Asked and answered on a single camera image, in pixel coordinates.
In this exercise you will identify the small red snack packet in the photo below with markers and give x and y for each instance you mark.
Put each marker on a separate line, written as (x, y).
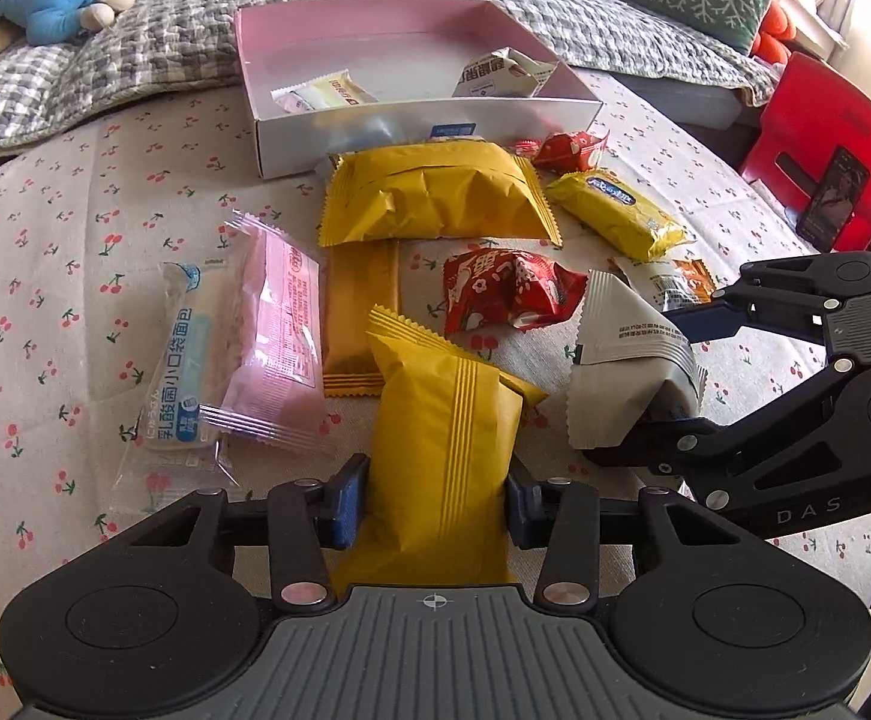
(567, 150)

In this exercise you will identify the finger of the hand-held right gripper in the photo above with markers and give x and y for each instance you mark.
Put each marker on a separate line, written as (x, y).
(705, 322)
(675, 446)

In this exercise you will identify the orange plush toy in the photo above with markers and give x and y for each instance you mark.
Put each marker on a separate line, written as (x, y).
(769, 41)

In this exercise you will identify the red plastic chair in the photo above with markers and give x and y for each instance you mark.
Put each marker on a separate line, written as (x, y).
(803, 112)

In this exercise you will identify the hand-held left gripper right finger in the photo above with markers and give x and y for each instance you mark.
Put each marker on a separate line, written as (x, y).
(518, 511)

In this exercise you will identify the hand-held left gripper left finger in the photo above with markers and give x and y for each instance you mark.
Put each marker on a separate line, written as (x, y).
(349, 502)

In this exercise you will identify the white packet with blue label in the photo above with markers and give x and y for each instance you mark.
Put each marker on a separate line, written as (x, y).
(454, 130)

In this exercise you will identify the cherry print tablecloth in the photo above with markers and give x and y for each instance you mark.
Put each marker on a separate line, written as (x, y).
(68, 240)

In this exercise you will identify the white orange snack packet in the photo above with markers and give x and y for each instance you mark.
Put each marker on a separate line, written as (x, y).
(687, 277)

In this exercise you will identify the plain grey snack packet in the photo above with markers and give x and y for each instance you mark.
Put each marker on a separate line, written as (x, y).
(623, 360)

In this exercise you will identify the grey checked quilt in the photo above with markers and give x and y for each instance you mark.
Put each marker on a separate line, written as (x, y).
(143, 52)

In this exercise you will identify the black smartphone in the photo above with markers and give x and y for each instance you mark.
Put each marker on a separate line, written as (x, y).
(833, 195)

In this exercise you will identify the grey packet with brown print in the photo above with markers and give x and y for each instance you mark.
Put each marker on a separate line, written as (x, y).
(495, 75)

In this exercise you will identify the large yellow snack packet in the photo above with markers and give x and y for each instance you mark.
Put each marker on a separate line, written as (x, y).
(435, 195)

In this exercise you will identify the pink snack packet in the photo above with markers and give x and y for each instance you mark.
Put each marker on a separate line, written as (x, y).
(278, 337)

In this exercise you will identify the yellow packet with blue label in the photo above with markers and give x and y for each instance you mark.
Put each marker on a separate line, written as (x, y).
(615, 214)

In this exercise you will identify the clear bread packet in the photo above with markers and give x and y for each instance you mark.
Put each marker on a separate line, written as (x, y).
(180, 360)

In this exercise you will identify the pale yellow snack packet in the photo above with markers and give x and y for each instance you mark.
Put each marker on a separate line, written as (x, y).
(330, 90)

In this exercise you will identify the large red snack packet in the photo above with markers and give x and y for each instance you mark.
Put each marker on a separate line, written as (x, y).
(495, 285)

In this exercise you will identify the gold bar snack packet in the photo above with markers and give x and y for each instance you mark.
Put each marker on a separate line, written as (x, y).
(357, 315)

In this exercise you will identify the pink cardboard box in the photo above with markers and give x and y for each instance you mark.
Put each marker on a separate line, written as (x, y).
(315, 142)

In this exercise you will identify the yellow ribbed snack packet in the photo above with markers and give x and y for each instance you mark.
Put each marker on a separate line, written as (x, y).
(435, 450)

